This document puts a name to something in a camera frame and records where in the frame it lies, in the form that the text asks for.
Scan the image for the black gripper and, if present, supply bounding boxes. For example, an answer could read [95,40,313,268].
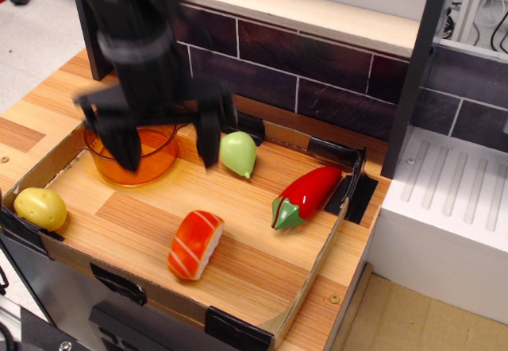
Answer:
[75,44,237,172]

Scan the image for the salmon nigiri sushi toy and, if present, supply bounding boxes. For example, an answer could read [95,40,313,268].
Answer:
[167,210,225,280]

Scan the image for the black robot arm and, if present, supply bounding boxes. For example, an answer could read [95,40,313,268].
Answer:
[75,0,237,172]

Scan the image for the orange transparent plastic pot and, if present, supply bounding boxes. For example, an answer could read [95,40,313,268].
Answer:
[83,125,180,187]

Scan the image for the cardboard fence with black tape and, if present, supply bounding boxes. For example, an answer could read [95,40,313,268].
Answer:
[1,102,386,349]

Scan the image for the green toy pear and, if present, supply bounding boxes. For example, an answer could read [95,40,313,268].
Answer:
[219,131,256,179]

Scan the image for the yellow toy potato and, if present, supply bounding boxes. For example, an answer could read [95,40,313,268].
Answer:
[13,187,67,232]

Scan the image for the red toy chili pepper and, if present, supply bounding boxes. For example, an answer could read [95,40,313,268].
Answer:
[271,166,342,230]

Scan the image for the white toy sink drainboard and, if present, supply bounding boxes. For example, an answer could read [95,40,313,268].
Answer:
[368,129,507,323]

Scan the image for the dark shelf frame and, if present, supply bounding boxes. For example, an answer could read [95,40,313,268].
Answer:
[76,0,444,177]

